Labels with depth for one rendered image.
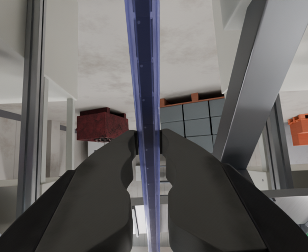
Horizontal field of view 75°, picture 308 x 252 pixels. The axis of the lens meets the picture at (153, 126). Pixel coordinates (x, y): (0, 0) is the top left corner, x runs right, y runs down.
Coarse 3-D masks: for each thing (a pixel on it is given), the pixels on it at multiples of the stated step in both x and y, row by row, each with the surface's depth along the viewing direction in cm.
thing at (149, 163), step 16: (128, 0) 8; (144, 0) 8; (128, 16) 8; (144, 16) 8; (128, 32) 9; (144, 32) 9; (144, 48) 9; (144, 64) 9; (144, 80) 10; (144, 96) 11; (144, 112) 11; (144, 128) 12; (144, 144) 13; (144, 160) 14; (144, 176) 15; (144, 192) 16; (144, 208) 18
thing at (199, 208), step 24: (168, 144) 11; (192, 144) 10; (168, 168) 10; (192, 168) 9; (216, 168) 9; (168, 192) 8; (192, 192) 8; (216, 192) 8; (168, 216) 8; (192, 216) 7; (216, 216) 7; (240, 216) 7; (192, 240) 6; (216, 240) 6; (240, 240) 6
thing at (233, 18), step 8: (224, 0) 20; (232, 0) 18; (240, 0) 17; (248, 0) 17; (224, 8) 20; (232, 8) 18; (240, 8) 18; (224, 16) 20; (232, 16) 19; (240, 16) 19; (224, 24) 20; (232, 24) 20; (240, 24) 20
